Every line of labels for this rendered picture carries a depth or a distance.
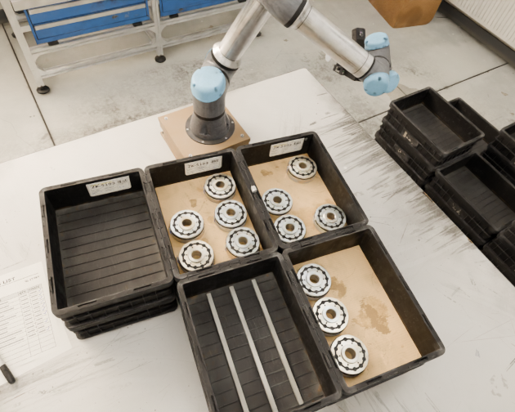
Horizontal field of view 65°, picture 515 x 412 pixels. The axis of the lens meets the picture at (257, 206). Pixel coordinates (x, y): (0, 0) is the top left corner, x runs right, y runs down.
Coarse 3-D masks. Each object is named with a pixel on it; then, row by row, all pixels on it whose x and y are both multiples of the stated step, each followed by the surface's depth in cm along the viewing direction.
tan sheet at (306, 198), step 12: (252, 168) 141; (264, 168) 142; (276, 168) 142; (264, 180) 139; (276, 180) 139; (288, 180) 140; (312, 180) 141; (264, 192) 136; (288, 192) 137; (300, 192) 138; (312, 192) 138; (324, 192) 139; (300, 204) 135; (312, 204) 135; (300, 216) 132; (312, 216) 133; (312, 228) 130
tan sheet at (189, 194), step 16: (208, 176) 137; (160, 192) 132; (176, 192) 132; (192, 192) 133; (176, 208) 129; (192, 208) 129; (208, 208) 130; (208, 224) 127; (176, 240) 122; (208, 240) 124; (224, 240) 124; (176, 256) 120; (224, 256) 121
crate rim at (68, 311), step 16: (112, 176) 121; (144, 176) 122; (48, 240) 107; (160, 240) 111; (48, 256) 105; (48, 272) 103; (144, 288) 103; (160, 288) 105; (80, 304) 99; (96, 304) 99
